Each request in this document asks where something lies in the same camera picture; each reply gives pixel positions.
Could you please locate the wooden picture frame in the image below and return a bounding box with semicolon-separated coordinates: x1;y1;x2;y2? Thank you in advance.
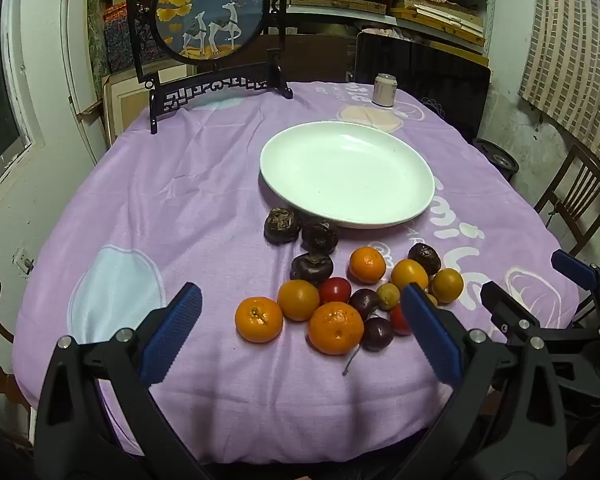
102;62;191;146

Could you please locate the white drink can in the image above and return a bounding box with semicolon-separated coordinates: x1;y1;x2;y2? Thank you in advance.
371;73;398;107

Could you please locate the brown cabinet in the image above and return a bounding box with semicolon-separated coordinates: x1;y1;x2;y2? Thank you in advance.
252;34;358;83

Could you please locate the white plate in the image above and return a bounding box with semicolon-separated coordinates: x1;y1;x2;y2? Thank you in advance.
259;121;436;230

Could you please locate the black wheel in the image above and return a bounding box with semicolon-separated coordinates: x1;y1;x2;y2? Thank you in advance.
472;137;520;181

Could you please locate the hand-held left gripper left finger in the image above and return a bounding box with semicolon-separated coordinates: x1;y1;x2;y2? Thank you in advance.
34;282;203;480

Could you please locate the small yellow-green fruit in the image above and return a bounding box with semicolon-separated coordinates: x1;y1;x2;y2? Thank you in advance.
376;282;401;311

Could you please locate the red cherry tomato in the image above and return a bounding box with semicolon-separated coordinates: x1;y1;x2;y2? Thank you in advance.
319;277;352;306
390;305;413;336

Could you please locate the dark brown water chestnut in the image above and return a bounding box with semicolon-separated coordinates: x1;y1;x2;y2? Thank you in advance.
407;243;442;276
300;219;340;256
264;207;301;246
290;252;335;283

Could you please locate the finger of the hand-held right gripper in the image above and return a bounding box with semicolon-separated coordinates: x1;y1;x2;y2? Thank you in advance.
481;281;586;348
551;249;600;292

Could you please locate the orange tangerine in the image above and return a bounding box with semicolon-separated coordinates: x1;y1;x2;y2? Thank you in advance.
308;302;365;356
349;247;387;284
235;297;284;344

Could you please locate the white wall socket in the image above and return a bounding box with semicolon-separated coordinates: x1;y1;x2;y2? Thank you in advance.
12;247;35;275

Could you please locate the patterned framed panel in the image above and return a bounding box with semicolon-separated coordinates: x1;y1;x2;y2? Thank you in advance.
102;2;158;76

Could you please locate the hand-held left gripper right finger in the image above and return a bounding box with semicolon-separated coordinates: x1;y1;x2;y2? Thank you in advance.
400;282;567;480

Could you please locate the round deer screen black stand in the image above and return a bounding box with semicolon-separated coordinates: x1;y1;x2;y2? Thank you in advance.
125;0;294;135

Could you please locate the purple printed tablecloth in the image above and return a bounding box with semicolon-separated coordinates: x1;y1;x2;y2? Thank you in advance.
12;80;581;463

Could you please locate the smooth yellow-orange orange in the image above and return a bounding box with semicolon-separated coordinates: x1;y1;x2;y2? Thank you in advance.
391;259;429;292
277;279;321;322
431;268;465;304

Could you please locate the white door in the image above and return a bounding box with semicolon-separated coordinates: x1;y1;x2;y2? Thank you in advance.
60;0;108;153

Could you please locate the checkered beige cloth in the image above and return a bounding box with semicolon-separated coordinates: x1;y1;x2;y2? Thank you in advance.
519;0;600;133

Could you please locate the dark purple cherry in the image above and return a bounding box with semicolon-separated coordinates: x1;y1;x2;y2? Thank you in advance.
349;288;381;320
342;317;395;376

